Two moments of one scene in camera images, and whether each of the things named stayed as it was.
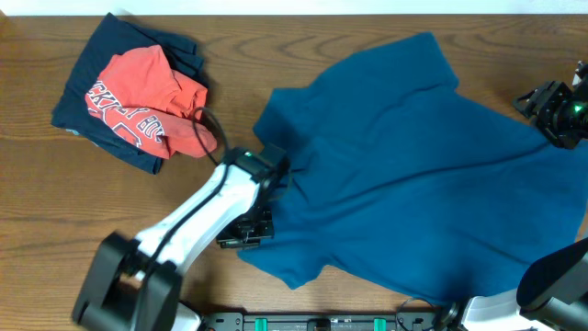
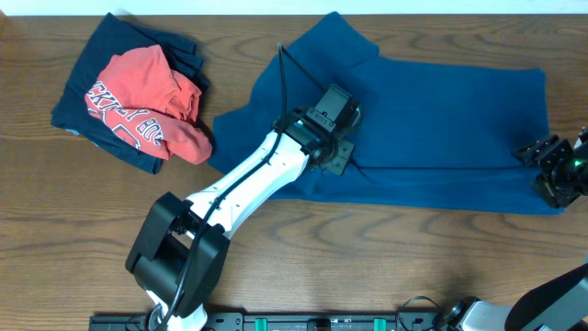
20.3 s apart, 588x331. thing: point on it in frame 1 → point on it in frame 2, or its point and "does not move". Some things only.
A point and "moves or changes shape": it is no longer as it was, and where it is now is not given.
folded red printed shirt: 141,97 does not move
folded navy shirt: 118,36 does not move
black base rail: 404,321 does not move
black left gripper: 231,239 → 337,165
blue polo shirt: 399,176 moves or changes shape
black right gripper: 548,98 → 547,153
